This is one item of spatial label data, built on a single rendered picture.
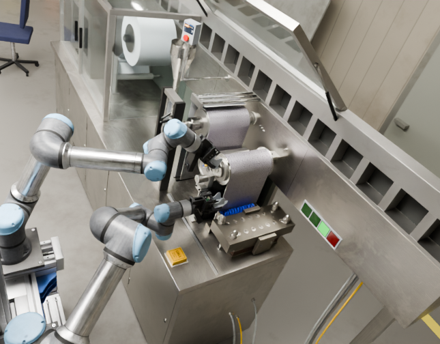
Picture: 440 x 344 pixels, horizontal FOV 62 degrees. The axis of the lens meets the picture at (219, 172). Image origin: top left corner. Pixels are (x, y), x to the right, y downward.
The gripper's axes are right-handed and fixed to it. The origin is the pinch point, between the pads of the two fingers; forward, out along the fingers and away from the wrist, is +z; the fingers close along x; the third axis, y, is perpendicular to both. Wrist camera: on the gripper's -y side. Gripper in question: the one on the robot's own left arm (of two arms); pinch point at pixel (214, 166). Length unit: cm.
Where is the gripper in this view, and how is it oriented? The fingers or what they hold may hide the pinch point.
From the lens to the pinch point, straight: 164.9
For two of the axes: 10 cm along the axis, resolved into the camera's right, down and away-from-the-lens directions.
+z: 4.9, 3.7, 7.9
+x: -4.9, -6.3, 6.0
